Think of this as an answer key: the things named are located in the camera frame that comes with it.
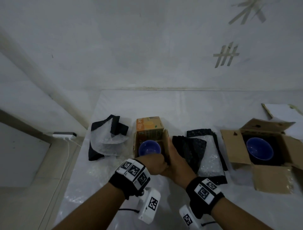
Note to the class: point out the person's right hand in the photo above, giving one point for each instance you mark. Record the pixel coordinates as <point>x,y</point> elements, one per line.
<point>180,168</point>

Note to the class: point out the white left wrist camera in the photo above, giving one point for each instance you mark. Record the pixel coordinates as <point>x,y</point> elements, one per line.
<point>150,206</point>

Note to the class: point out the small blue bowl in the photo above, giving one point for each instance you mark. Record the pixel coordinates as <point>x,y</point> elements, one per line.
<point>149,148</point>

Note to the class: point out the person's left fingers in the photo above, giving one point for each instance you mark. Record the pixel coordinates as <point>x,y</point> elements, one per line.
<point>163,165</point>

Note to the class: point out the black foam box lining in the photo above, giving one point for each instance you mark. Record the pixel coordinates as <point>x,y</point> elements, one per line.
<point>279,154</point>

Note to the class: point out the person's left hand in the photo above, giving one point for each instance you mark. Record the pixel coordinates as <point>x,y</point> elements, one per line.
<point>151,164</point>

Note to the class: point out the person's left forearm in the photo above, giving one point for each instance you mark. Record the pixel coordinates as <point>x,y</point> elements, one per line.
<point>94,208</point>

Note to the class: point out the masking tape strips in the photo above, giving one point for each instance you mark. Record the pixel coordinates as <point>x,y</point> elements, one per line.
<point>248,10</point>
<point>226,55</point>

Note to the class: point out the person's right fingers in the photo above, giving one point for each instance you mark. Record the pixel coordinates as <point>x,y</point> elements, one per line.
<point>170,149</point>

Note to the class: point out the black right wristband with markers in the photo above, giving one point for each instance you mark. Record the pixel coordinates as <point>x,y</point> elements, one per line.
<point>204,194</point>

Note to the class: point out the black wristband with markers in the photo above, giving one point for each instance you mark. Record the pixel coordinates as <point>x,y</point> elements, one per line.
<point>131,175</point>
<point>204,194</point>

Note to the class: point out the white power strip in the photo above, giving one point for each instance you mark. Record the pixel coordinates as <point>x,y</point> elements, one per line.
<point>64,135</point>

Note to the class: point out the clear bubble wrap sheet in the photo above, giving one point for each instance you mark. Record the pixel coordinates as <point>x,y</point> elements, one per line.
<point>106,142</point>
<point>211,158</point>

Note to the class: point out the large brown cardboard box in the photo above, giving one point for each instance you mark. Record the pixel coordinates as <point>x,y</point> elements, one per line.
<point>269,177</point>

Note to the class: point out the person's right forearm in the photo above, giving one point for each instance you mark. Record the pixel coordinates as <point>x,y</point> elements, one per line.
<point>248,218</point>

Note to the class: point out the black left wristband with markers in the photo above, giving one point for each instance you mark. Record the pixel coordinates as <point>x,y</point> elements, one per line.
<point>131,175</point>

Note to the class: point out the small orange print cardboard box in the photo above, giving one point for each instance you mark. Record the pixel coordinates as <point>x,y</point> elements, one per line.
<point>149,129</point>

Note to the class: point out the folded black foam sheet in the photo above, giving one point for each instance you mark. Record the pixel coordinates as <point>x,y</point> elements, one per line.
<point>189,149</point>

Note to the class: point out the large blue bowl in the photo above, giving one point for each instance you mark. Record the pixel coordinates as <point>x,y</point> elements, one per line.
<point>259,148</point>

